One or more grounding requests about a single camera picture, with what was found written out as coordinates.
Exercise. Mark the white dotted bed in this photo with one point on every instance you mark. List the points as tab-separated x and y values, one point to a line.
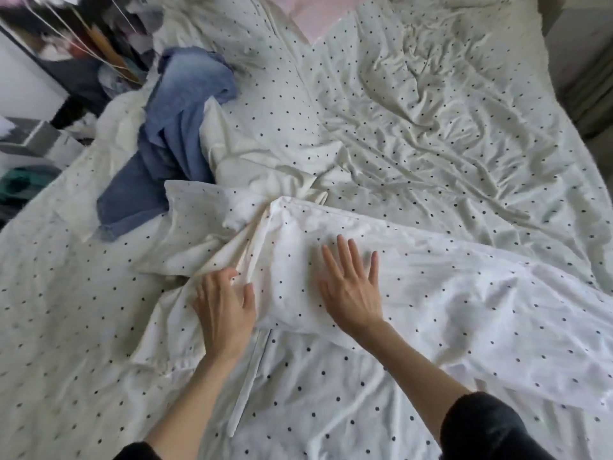
450	110

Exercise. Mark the white cardboard box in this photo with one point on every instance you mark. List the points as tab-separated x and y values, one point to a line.
38	139

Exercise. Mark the pink pillow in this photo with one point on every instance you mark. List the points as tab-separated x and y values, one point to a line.
316	12

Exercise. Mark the blue denim jeans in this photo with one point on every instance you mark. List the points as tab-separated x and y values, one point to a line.
177	119

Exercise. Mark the person's left hand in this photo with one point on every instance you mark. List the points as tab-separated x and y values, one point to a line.
225	321

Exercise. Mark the person's right hand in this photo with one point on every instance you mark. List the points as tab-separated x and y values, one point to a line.
352	297

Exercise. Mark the blue patterned bag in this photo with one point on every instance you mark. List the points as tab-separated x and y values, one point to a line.
120	79

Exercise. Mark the cream white jacket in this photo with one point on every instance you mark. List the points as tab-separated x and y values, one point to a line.
239	163

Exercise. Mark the white bedside cabinet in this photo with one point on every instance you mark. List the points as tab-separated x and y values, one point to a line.
579	38

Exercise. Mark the white polka dot pants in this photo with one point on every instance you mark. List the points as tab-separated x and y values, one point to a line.
460	302

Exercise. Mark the person's right forearm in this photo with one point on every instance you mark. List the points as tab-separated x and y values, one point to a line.
431	378

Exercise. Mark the person's left forearm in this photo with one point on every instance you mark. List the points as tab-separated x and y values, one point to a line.
187	412

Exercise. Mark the teal green box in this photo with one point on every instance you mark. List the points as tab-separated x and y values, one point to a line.
27	185

